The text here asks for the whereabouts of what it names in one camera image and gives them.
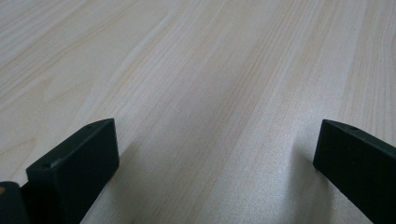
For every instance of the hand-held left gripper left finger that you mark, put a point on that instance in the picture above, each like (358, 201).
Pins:
(74, 168)

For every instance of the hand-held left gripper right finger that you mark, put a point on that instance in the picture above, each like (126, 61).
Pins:
(358, 161)

